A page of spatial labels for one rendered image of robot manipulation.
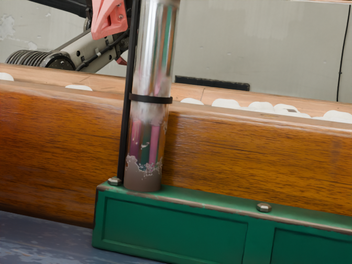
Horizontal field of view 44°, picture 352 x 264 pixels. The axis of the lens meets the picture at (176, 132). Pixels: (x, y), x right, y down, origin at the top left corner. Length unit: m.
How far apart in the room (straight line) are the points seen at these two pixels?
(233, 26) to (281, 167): 2.32
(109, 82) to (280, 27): 1.92
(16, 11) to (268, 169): 2.98
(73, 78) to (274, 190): 0.49
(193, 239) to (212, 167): 0.05
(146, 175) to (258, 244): 0.08
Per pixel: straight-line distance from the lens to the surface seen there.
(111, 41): 1.20
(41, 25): 3.07
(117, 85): 0.68
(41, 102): 0.31
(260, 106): 0.50
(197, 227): 0.26
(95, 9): 0.68
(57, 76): 0.73
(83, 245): 0.29
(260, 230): 0.25
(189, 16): 2.64
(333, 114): 0.51
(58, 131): 0.31
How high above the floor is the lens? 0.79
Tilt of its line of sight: 8 degrees down
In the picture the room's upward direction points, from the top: 6 degrees clockwise
